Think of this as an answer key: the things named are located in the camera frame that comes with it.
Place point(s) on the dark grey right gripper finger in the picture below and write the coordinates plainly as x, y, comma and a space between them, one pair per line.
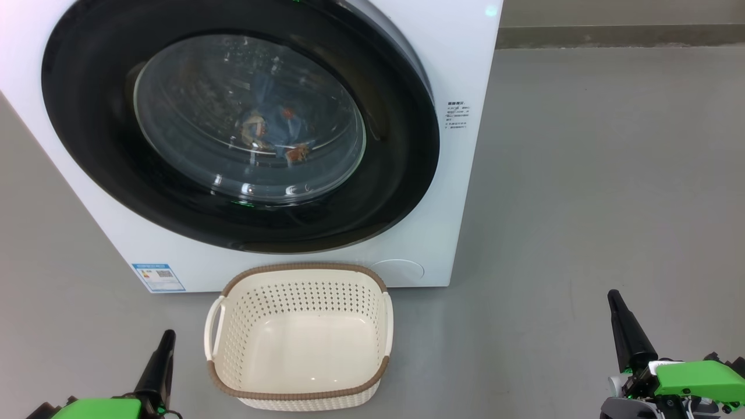
631, 343

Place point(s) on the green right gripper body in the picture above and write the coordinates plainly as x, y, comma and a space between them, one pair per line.
698, 381

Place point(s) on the cream perforated laundry basket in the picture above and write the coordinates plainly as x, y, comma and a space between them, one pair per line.
302, 355

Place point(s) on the printed text label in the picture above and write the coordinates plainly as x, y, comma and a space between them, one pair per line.
457, 115

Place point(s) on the round white filter cover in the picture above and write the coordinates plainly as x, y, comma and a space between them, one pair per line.
397, 272

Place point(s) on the black washing machine door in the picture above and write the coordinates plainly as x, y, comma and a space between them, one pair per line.
87, 116

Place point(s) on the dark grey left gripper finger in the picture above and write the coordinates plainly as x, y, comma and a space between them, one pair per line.
157, 378

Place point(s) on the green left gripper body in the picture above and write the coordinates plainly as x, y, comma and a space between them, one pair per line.
99, 409

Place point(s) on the blue energy label sticker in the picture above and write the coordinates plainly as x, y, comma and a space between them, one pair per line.
158, 277

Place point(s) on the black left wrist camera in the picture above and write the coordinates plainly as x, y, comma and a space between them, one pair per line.
41, 413

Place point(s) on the white front-load washing machine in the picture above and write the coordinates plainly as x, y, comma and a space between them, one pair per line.
465, 203

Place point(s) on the blue patterned garment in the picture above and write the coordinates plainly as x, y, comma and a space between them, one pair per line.
268, 90
291, 137

